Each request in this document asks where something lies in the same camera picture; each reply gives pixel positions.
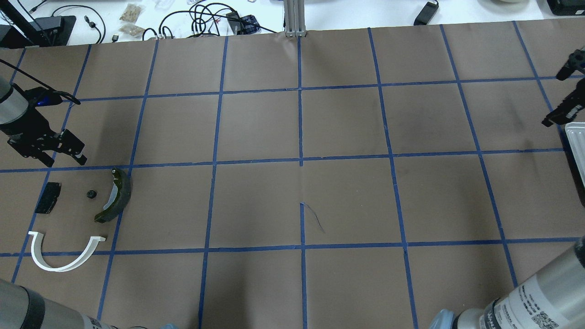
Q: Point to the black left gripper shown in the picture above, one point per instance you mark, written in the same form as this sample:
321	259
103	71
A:
23	127

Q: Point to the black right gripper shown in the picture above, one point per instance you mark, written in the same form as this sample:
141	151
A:
568	104

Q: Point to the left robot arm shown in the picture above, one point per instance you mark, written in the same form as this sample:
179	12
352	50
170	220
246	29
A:
13	103

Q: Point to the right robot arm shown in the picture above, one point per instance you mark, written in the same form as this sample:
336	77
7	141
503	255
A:
552	298

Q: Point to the ribbed metal tray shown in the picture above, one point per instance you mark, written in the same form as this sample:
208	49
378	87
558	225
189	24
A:
575	132

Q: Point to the black brake pad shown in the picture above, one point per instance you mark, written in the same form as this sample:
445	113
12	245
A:
49	197

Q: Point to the green brake shoe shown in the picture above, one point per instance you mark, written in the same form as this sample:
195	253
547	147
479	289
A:
119	197

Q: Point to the white curved plastic part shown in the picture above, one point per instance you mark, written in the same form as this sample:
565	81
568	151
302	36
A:
77	259

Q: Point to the black box with label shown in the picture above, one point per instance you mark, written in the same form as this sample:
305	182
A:
567	7

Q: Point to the black monitor stand base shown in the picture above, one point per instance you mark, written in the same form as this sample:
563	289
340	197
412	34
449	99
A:
57	28

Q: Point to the bag of small parts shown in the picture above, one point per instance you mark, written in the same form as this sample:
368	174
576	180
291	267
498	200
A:
131	13

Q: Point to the black power adapter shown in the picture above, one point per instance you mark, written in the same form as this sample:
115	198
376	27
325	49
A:
426	14

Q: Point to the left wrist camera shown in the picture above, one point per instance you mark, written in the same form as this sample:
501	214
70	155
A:
41	96

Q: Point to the aluminium frame post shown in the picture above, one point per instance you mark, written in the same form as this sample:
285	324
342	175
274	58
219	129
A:
294	18

